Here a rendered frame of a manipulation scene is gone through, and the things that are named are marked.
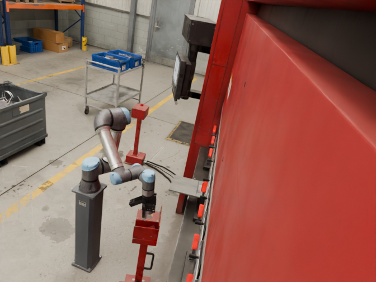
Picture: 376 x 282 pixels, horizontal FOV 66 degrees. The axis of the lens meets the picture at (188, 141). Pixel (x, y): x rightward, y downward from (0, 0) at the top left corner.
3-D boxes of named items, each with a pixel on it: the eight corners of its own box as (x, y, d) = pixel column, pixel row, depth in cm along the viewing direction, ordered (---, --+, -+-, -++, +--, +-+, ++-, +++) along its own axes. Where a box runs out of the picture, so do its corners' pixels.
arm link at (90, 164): (78, 173, 204) (78, 157, 198) (96, 169, 213) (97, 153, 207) (85, 183, 197) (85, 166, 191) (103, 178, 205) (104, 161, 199)
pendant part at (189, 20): (170, 94, 323) (184, 13, 284) (192, 97, 327) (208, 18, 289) (174, 112, 279) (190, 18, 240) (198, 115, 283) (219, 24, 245)
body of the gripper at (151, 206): (154, 214, 176) (155, 198, 170) (140, 212, 175) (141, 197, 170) (156, 205, 183) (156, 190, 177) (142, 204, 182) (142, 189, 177)
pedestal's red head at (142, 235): (136, 221, 203) (139, 201, 195) (159, 224, 205) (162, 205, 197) (131, 243, 186) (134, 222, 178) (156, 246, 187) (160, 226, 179)
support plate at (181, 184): (173, 175, 203) (174, 174, 203) (210, 184, 202) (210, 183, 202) (168, 190, 187) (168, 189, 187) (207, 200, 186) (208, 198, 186)
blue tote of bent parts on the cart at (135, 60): (116, 59, 527) (117, 48, 519) (141, 65, 517) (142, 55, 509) (106, 61, 496) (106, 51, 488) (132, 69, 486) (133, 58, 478)
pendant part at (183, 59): (170, 84, 309) (176, 50, 293) (182, 85, 311) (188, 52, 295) (174, 99, 270) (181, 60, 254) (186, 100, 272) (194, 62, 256)
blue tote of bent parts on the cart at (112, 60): (103, 62, 491) (103, 51, 482) (129, 69, 481) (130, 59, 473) (90, 65, 459) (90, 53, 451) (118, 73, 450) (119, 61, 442)
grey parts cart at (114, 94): (110, 100, 568) (113, 51, 525) (140, 109, 555) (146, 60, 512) (81, 114, 489) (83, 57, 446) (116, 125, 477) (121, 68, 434)
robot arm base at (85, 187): (74, 189, 204) (74, 178, 199) (87, 178, 217) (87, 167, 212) (92, 196, 201) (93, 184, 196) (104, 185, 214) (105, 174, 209)
